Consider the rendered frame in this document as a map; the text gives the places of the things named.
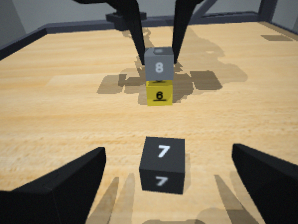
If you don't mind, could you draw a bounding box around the yellow block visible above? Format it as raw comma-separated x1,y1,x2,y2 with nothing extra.
146,80,173,106

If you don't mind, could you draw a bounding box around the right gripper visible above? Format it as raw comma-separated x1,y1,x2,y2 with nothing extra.
73,0,204,65

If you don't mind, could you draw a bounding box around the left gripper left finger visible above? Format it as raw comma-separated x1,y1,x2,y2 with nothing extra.
0,147,106,224

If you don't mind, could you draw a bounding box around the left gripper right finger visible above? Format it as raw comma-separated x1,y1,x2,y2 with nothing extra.
231,143,298,224

